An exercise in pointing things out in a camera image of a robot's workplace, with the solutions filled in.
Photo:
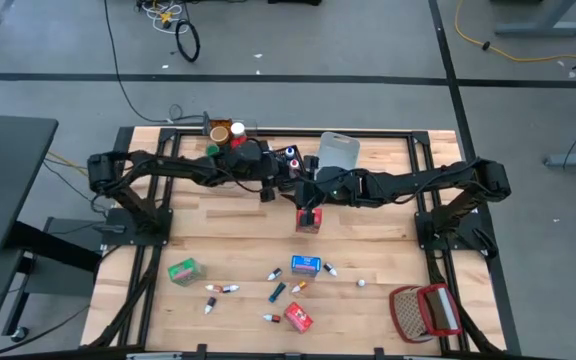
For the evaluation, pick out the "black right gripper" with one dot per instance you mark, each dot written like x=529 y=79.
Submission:
x=323 y=190

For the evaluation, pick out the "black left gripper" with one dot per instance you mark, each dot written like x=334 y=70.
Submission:
x=255 y=165

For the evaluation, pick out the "red Froot Loops cereal box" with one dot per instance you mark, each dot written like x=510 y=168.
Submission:
x=299 y=317
x=318 y=228

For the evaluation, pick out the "red lid spice jar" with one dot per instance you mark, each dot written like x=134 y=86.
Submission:
x=239 y=142

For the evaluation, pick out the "blue capped colouring bottle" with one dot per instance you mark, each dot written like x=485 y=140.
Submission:
x=289 y=151

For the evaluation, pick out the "red bottle white collar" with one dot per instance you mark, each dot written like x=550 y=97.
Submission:
x=294 y=165

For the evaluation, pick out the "white lid spice jar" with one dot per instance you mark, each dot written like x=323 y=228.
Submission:
x=238 y=129

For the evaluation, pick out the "green glass spice jar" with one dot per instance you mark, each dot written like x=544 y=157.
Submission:
x=212 y=149

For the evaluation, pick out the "brown spice jar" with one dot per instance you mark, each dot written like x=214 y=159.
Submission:
x=219 y=136

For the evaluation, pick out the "blue Rice Krispies cereal box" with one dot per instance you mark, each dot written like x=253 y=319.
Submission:
x=306 y=264

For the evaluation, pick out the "taco seasoning mix packet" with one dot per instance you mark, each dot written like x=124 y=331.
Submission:
x=223 y=122

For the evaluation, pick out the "white capped small bottle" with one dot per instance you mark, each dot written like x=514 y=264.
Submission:
x=229 y=288

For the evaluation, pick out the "red white small bottle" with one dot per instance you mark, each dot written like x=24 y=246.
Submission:
x=214 y=288

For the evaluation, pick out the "green cereal box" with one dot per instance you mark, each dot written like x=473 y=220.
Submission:
x=185 y=272

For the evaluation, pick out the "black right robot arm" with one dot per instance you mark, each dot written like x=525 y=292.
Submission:
x=418 y=182

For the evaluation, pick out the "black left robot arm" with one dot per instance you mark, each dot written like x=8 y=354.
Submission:
x=168 y=167

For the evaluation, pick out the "clear plastic bin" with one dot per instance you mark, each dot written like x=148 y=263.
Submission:
x=254 y=131

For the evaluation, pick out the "black plastic basket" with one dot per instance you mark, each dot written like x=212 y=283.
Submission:
x=299 y=153

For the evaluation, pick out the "black bottle white tip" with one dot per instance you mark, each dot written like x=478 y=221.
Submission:
x=274 y=274
x=209 y=305
x=329 y=270

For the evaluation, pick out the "orange bottle white tip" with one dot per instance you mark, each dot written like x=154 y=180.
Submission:
x=299 y=286

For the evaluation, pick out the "translucent white plastic bin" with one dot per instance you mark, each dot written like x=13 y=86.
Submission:
x=338 y=150

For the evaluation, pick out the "blue food colouring tube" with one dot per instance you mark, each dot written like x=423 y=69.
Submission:
x=276 y=292

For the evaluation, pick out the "dark red bottle white cap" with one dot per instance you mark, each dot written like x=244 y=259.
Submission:
x=271 y=317

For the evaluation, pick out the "red rimmed mesh strainer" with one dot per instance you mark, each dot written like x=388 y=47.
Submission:
x=408 y=315

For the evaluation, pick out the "red framed rectangular container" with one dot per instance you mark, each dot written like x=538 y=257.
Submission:
x=440 y=310

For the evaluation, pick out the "black desk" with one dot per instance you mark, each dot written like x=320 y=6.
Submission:
x=8 y=175

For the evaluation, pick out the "grey desk leg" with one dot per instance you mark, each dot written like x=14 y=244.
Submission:
x=543 y=27

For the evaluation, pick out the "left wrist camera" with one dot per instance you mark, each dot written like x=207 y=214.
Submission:
x=267 y=194

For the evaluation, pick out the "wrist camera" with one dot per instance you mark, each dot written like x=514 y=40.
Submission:
x=267 y=194
x=311 y=164

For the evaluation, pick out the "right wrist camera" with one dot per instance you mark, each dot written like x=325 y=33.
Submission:
x=311 y=164

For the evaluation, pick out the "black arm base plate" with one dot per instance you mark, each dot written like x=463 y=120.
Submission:
x=163 y=235
x=425 y=235

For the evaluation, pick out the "black desk leg frame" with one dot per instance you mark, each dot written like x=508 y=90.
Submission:
x=58 y=247

